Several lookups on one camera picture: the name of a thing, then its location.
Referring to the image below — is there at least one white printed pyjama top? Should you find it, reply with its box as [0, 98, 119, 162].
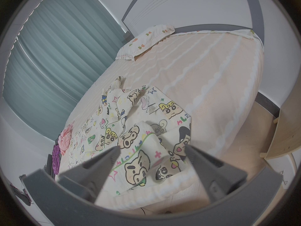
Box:
[68, 75, 192, 196]

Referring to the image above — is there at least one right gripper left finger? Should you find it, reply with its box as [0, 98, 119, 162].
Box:
[57, 146, 122, 205]

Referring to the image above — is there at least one white printed pillow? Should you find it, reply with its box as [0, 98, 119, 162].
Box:
[115, 25, 175, 61]

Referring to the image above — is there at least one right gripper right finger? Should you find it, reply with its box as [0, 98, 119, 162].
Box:
[185, 145, 248, 203]

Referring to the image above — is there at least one blue-green curtain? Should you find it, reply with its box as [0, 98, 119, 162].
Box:
[2, 41, 79, 141]
[16, 0, 128, 103]

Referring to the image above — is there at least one pink garment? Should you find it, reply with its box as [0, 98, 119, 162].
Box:
[58, 124, 74, 151]

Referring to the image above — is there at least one bed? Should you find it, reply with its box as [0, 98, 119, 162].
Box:
[47, 0, 265, 211]

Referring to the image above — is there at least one purple garment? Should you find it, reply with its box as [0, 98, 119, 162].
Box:
[52, 145, 62, 174]

